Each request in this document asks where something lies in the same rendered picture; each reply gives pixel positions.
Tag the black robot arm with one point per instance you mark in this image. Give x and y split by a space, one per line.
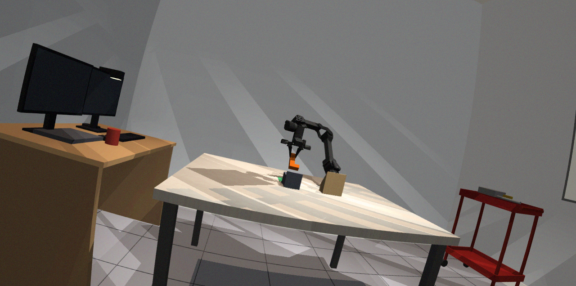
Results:
298 124

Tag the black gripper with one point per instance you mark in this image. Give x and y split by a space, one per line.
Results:
289 144

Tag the orange l-shaped part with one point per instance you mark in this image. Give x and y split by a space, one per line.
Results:
292 164

